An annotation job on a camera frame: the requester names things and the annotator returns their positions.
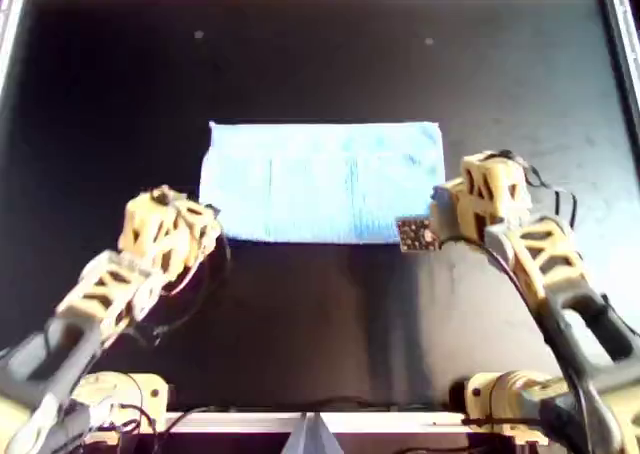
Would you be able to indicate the tan right gripper body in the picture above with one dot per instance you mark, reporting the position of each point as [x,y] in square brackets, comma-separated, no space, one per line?
[495,199]

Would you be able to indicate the tan lattice left robot arm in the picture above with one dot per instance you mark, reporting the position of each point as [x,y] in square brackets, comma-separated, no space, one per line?
[65,344]

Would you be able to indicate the blue terry cloth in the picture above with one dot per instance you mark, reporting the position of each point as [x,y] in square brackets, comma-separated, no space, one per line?
[310,189]

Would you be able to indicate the tan left gripper body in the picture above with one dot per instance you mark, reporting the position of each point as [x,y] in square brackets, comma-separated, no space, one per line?
[131,229]

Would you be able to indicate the right wrist camera circuit board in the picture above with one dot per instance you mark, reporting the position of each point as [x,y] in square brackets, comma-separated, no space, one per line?
[417,234]

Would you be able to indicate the grey pointed camera stand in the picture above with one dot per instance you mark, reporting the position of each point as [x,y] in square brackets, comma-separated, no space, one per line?
[312,439]

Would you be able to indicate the tan lattice right robot arm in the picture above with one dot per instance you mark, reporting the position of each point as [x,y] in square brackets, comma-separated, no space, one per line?
[595,319]

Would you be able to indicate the grey right wrist camera bracket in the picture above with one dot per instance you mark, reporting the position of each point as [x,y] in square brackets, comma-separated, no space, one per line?
[442,209]

